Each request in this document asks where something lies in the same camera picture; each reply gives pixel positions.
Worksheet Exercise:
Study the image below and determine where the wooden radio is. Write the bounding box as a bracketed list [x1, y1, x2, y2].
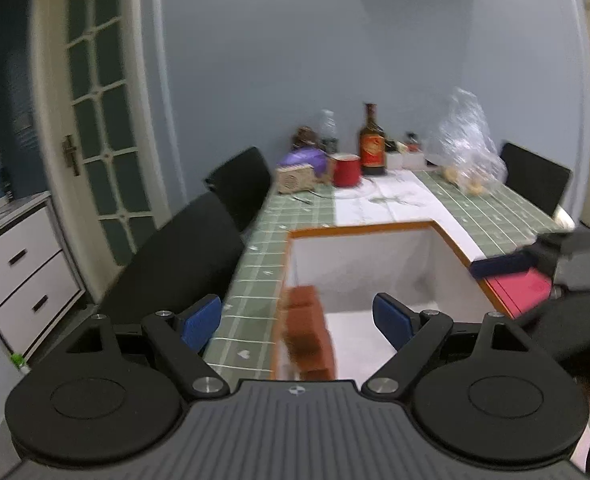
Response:
[274, 163, 317, 195]

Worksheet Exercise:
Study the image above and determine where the large black chair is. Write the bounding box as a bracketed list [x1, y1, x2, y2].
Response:
[98, 192, 247, 332]

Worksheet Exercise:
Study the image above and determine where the white glass-panel door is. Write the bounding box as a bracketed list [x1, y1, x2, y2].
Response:
[29, 0, 172, 267]

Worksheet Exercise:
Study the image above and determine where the white small box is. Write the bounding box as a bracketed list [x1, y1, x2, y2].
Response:
[385, 150, 427, 171]

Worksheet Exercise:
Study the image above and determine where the white storage box orange rim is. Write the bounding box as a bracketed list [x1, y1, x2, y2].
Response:
[272, 220, 516, 382]

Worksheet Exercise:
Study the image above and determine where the small black chair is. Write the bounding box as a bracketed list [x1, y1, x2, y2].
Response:
[204, 146, 272, 234]

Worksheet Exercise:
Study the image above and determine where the red flat box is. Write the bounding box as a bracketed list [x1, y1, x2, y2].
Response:
[485, 269, 556, 320]

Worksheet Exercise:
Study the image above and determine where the white paper sheet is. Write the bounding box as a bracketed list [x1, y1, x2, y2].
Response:
[334, 167, 486, 262]

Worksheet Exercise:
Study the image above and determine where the brown figurine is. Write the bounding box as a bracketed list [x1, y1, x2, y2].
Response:
[292, 126, 322, 151]

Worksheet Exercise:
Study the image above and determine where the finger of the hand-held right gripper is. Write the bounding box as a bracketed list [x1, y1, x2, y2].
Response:
[469, 249, 543, 279]

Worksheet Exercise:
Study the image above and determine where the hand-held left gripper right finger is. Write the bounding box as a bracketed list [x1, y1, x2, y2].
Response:
[362, 293, 530, 400]

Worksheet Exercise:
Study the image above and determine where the purple pouch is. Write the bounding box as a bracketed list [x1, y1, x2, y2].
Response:
[277, 147, 329, 182]

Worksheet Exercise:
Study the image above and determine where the clear plastic bag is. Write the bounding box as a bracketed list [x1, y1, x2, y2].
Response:
[427, 87, 507, 196]

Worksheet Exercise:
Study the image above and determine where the brown liquor bottle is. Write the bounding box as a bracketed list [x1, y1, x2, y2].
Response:
[358, 103, 388, 177]

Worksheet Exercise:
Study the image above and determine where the black chair with slim back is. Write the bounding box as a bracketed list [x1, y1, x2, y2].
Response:
[499, 142, 574, 217]

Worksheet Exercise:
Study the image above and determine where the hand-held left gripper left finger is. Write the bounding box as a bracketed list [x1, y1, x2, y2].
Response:
[65, 294, 229, 400]

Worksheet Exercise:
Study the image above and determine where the red mug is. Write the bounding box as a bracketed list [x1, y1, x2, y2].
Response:
[330, 152, 364, 187]

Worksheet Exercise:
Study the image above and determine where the clear water bottle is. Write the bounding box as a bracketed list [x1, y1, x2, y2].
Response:
[318, 109, 340, 155]

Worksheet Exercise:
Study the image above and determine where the white drawer cabinet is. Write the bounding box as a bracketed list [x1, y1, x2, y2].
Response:
[0, 192, 89, 362]

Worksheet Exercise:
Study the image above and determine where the dark door handle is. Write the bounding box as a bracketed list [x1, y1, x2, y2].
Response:
[60, 134, 82, 177]

